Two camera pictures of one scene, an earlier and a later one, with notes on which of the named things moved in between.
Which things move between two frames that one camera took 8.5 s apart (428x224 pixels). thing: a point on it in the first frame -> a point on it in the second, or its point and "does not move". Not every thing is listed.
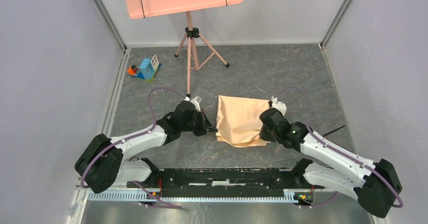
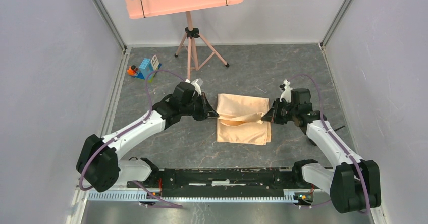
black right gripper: [264, 136] -> [271, 115]
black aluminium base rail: [297, 179] does not move
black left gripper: [206, 126] -> [206, 107]
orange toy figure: [132, 70] does not move
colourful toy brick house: [148, 68] does not move
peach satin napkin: [238, 121] does not move
